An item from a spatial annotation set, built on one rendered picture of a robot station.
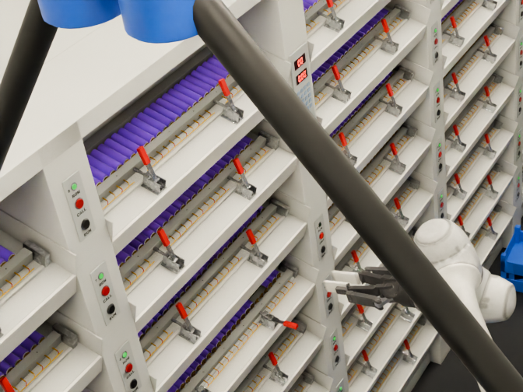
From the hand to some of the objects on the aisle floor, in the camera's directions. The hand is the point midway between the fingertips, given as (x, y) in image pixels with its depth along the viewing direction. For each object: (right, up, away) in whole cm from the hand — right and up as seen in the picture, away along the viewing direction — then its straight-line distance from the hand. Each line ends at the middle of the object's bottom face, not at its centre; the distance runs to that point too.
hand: (341, 281), depth 221 cm
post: (-35, -111, +34) cm, 121 cm away
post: (+39, -35, +126) cm, 136 cm away
